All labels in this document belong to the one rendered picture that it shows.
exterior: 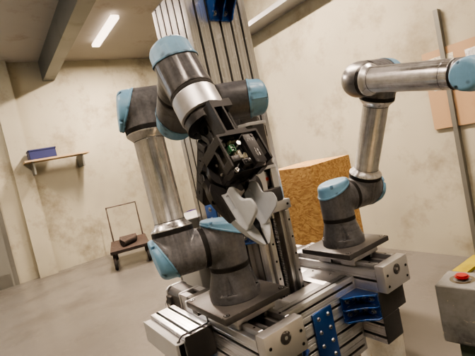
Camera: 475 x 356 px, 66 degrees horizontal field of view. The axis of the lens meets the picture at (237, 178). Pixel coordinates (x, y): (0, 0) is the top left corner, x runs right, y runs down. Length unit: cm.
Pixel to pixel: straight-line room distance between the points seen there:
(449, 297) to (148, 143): 97
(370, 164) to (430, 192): 281
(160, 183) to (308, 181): 171
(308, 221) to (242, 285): 168
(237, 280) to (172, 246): 20
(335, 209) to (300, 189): 133
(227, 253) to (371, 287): 53
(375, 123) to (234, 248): 65
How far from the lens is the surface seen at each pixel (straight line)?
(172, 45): 62
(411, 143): 416
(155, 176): 101
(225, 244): 102
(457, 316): 131
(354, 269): 135
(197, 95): 56
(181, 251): 99
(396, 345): 258
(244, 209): 50
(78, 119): 792
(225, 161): 51
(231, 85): 72
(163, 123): 70
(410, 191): 428
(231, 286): 105
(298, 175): 264
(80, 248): 779
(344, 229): 135
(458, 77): 97
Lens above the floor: 144
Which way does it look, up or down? 4 degrees down
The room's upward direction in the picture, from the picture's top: 12 degrees counter-clockwise
